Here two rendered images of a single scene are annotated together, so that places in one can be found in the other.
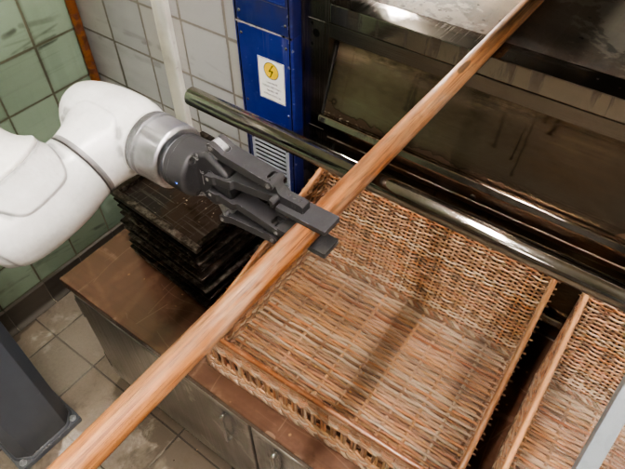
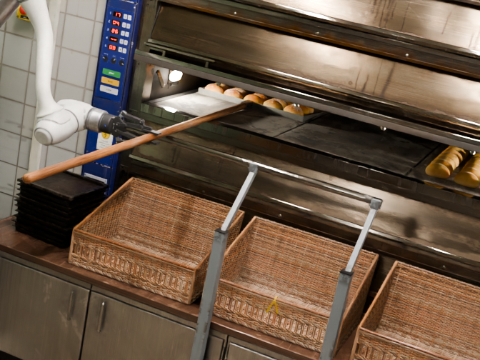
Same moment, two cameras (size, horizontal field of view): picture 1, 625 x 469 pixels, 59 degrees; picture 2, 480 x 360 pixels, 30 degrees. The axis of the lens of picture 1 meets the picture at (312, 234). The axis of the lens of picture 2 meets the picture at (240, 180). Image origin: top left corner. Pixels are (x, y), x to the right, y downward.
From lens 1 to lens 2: 288 cm
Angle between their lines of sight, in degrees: 34
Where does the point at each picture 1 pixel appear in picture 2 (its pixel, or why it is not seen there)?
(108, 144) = (81, 113)
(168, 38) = not seen: hidden behind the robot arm
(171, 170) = (104, 121)
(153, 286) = (26, 239)
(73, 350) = not seen: outside the picture
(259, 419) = (98, 278)
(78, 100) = (67, 102)
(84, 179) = (73, 121)
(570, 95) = (236, 135)
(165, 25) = not seen: hidden behind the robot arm
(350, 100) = (146, 148)
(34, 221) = (62, 126)
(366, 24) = (157, 111)
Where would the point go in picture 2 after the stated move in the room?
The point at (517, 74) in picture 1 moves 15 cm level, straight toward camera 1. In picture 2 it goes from (218, 128) to (211, 136)
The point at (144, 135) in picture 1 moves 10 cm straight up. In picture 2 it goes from (95, 111) to (98, 86)
